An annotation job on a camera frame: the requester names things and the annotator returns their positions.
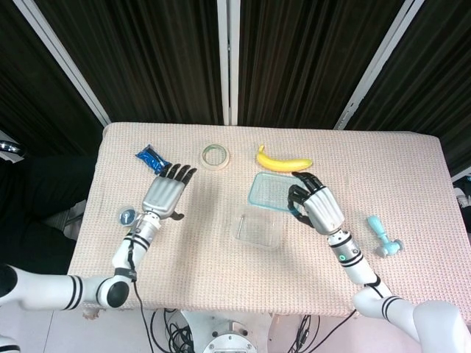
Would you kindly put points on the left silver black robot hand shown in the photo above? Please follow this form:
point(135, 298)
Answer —
point(163, 193)

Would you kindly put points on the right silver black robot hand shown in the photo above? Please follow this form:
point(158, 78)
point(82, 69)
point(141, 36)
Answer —
point(324, 207)

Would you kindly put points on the light blue container lid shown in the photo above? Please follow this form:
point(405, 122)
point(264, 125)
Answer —
point(268, 191)

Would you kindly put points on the clear plastic container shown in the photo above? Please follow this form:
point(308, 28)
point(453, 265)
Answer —
point(257, 229)

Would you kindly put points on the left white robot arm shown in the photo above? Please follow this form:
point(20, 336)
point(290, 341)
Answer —
point(141, 237)

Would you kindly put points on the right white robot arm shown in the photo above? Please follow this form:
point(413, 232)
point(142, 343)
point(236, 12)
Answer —
point(353, 264)

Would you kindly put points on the blue snack packet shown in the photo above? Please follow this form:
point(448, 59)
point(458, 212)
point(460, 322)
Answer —
point(149, 156)

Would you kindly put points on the beige sauce bottle clear cap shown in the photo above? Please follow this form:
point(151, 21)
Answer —
point(127, 217)

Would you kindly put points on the yellow banana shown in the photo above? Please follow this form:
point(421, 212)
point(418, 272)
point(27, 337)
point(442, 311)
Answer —
point(283, 164)

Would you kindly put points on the light blue toy hammer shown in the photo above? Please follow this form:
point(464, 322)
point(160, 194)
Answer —
point(382, 235)

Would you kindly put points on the beige masking tape roll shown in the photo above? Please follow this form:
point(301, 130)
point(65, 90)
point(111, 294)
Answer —
point(223, 162)

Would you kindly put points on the pink waffle tablecloth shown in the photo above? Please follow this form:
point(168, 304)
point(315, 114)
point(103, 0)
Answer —
point(206, 279)

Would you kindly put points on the person in dark clothes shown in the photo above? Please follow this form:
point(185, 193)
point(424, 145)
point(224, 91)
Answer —
point(40, 191)

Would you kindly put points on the black pleated curtain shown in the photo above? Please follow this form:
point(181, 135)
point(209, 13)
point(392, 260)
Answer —
point(154, 55)

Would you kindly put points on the chrome metal bar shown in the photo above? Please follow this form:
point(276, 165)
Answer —
point(10, 146)

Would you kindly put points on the white robot torso base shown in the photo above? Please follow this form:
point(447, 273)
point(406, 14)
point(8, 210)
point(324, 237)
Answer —
point(228, 343)

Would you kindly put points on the white frame post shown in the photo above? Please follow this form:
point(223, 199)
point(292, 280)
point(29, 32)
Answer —
point(371, 77)
point(64, 59)
point(228, 62)

